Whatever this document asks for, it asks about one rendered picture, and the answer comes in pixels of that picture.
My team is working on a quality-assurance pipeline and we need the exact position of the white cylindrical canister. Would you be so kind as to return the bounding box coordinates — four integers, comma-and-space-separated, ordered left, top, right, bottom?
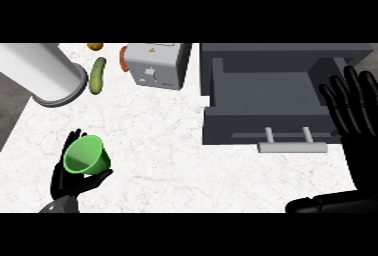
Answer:
0, 43, 90, 109

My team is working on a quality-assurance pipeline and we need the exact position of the silver toaster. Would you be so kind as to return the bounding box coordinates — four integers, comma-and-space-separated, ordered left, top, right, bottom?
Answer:
122, 43, 193, 92

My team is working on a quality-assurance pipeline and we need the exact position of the pale grey drawer handle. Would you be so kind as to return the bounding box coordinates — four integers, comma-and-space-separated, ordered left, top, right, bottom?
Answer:
256, 126, 329, 154

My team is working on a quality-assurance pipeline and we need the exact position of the green plastic cup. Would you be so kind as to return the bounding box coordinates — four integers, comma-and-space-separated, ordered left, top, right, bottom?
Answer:
61, 134, 112, 176

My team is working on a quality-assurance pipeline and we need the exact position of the green cucumber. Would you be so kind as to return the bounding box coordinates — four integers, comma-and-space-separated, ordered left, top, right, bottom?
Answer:
87, 56, 107, 96

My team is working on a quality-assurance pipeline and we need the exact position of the dark grey cabinet body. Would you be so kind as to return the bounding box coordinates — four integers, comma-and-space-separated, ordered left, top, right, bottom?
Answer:
197, 43, 375, 98

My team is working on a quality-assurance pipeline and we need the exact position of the dark grey open drawer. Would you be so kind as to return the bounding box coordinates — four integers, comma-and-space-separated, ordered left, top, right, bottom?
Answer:
200, 57, 351, 146

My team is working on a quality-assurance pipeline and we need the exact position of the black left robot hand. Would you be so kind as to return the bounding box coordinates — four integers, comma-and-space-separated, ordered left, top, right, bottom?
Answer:
50, 128, 115, 204

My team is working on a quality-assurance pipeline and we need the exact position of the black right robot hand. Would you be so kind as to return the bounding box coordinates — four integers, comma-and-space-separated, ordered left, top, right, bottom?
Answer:
283, 65, 378, 214

